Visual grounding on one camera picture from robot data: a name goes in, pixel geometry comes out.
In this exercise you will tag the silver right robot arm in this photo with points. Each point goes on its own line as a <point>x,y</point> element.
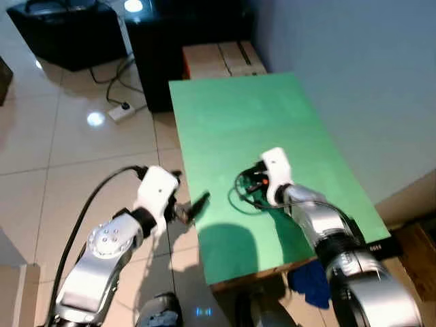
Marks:
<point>347,262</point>

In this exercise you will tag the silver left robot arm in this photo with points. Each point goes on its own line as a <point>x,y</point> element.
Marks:
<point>102,248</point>

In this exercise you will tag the wooden table with green cover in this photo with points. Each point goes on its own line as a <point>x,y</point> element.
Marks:
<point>238,116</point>

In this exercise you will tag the white power strip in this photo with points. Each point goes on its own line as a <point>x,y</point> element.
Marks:
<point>125,112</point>

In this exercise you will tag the brown cardboard box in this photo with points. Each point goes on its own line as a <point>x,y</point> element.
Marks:
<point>218,60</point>

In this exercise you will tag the blue cloth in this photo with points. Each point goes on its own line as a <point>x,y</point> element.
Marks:
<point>312,283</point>

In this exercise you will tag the tall black cabinet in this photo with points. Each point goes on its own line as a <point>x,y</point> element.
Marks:
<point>163,48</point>

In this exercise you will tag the brown wooden crate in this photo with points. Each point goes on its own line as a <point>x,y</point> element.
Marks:
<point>415,262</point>

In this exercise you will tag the low black case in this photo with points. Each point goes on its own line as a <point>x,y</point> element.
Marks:
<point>65,34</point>

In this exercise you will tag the beige box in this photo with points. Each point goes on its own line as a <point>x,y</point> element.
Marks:
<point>17,296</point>

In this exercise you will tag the dark furniture edge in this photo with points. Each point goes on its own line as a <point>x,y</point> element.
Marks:
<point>5,82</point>

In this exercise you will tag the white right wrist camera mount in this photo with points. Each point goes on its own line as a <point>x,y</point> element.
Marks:
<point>276,170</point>

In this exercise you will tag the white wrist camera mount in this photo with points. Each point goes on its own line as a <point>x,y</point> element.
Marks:
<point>276,170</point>
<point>157,187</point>

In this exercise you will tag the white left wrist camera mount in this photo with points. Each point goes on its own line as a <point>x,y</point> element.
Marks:
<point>157,187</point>

